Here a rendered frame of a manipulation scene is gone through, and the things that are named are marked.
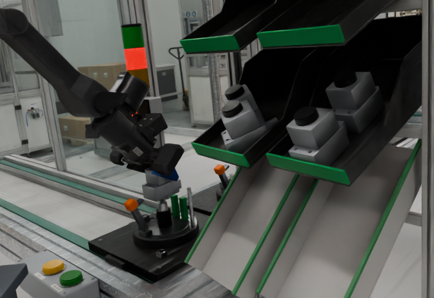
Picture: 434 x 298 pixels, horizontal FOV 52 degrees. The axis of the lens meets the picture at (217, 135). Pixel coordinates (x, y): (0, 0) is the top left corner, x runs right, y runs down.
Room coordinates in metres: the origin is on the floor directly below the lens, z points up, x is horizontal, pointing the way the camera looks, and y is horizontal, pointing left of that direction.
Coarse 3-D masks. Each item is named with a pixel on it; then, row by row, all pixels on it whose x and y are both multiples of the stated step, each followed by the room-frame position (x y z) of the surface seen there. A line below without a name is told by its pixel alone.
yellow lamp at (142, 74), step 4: (132, 72) 1.08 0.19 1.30; (136, 72) 1.08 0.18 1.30; (140, 72) 1.08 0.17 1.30; (144, 72) 1.09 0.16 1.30; (136, 76) 1.08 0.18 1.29; (140, 76) 1.08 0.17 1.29; (144, 76) 1.09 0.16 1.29; (148, 76) 1.10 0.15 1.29; (144, 80) 1.09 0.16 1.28; (148, 80) 1.10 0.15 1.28; (148, 84) 1.10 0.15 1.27
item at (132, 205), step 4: (128, 200) 0.84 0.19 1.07; (132, 200) 0.83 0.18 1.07; (136, 200) 0.85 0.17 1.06; (140, 200) 0.85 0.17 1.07; (124, 204) 0.83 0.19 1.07; (128, 204) 0.82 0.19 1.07; (132, 204) 0.82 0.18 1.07; (136, 204) 0.83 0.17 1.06; (140, 204) 0.84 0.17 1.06; (128, 208) 0.83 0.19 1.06; (132, 208) 0.82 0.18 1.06; (136, 208) 0.83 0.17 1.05; (132, 212) 0.83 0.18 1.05; (136, 212) 0.83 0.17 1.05; (136, 216) 0.83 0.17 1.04; (140, 216) 0.84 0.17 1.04; (136, 220) 0.84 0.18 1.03; (140, 220) 0.84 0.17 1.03; (144, 220) 0.84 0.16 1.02; (140, 224) 0.84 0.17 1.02; (144, 224) 0.84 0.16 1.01; (140, 228) 0.85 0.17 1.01; (144, 228) 0.84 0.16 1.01; (148, 228) 0.85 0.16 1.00
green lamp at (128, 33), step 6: (126, 30) 1.08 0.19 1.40; (132, 30) 1.08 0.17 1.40; (138, 30) 1.09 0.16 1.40; (126, 36) 1.08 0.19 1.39; (132, 36) 1.08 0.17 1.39; (138, 36) 1.09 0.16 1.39; (126, 42) 1.08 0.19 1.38; (132, 42) 1.08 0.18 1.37; (138, 42) 1.09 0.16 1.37; (126, 48) 1.09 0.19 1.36
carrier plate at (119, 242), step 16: (128, 224) 0.96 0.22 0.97; (96, 240) 0.89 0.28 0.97; (112, 240) 0.88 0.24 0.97; (128, 240) 0.87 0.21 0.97; (192, 240) 0.84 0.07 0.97; (112, 256) 0.82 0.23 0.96; (128, 256) 0.80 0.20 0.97; (144, 256) 0.79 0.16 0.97; (176, 256) 0.78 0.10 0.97; (144, 272) 0.75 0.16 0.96; (160, 272) 0.73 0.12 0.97
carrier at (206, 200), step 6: (216, 186) 1.16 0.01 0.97; (222, 186) 1.08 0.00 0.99; (204, 192) 1.12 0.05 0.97; (210, 192) 1.12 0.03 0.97; (216, 192) 1.06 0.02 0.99; (222, 192) 1.06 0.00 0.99; (192, 198) 1.08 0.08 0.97; (198, 198) 1.08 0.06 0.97; (204, 198) 1.08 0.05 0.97; (210, 198) 1.07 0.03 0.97; (216, 198) 1.06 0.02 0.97; (192, 204) 1.04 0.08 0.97; (198, 204) 1.04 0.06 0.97; (204, 204) 1.03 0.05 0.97; (210, 204) 1.03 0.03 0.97; (216, 204) 1.03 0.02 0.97; (198, 210) 1.01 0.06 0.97; (204, 210) 1.00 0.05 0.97; (210, 210) 0.99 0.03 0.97
